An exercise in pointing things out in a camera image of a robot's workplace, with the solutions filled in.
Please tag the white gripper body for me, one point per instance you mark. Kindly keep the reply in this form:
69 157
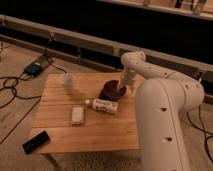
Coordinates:
127 78

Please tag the dark brown ceramic bowl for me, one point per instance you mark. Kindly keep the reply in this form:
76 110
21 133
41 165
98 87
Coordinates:
110 91

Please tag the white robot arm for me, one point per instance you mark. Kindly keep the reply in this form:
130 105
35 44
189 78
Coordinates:
159 100

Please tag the white lying bottle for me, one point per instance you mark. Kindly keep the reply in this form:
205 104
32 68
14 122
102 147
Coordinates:
102 105

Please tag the clear plastic cup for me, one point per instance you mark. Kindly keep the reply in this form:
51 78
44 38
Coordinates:
67 81

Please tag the dark power adapter box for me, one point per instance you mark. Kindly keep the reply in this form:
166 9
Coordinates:
33 69

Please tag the black remote control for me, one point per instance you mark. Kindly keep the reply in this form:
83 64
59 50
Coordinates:
35 142

